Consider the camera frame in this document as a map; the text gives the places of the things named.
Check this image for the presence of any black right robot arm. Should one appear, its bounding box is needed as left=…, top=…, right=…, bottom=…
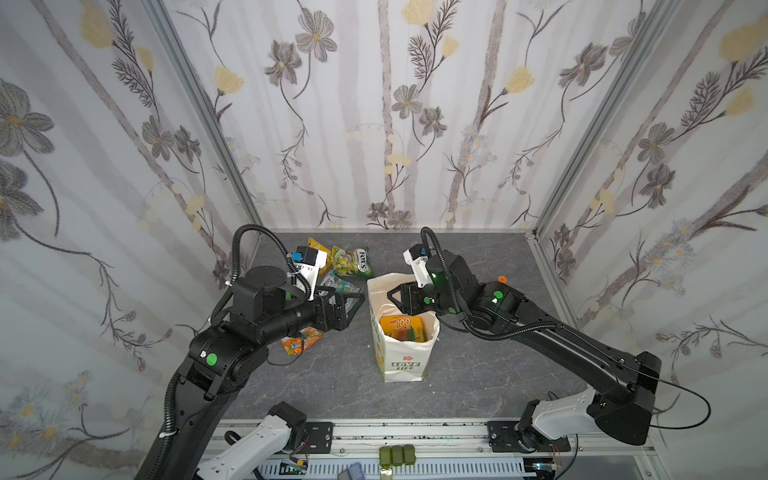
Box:
left=387, top=244, right=661, bottom=453

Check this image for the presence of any green block on rail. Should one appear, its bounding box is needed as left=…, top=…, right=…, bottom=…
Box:
left=378, top=444, right=416, bottom=469

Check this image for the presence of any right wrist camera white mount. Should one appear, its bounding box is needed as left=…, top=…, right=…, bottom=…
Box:
left=403, top=243, right=432, bottom=288

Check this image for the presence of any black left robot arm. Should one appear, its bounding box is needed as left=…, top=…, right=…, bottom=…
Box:
left=136, top=266, right=365, bottom=479

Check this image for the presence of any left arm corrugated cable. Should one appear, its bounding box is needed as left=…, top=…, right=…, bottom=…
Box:
left=146, top=224, right=313, bottom=480

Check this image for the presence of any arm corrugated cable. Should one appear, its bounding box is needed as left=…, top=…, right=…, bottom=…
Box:
left=419, top=226, right=562, bottom=342
left=146, top=224, right=313, bottom=480

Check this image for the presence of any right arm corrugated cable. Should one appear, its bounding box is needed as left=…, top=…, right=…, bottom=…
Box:
left=419, top=226, right=562, bottom=342

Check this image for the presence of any yellow chips snack bag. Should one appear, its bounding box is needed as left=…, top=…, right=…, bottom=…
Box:
left=308, top=238, right=332, bottom=276

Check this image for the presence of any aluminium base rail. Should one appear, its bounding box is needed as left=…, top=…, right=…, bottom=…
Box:
left=161, top=417, right=661, bottom=480

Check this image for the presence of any white paper shopping bag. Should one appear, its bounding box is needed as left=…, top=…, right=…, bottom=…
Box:
left=367, top=273, right=441, bottom=383

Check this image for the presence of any green Fox's candy bag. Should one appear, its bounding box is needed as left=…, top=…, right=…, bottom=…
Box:
left=331, top=246, right=374, bottom=279

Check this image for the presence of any yellow orange snack bag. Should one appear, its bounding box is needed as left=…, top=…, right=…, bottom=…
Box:
left=379, top=315, right=427, bottom=343

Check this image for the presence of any teal candy snack bag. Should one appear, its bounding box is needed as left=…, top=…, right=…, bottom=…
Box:
left=321, top=270, right=362, bottom=293

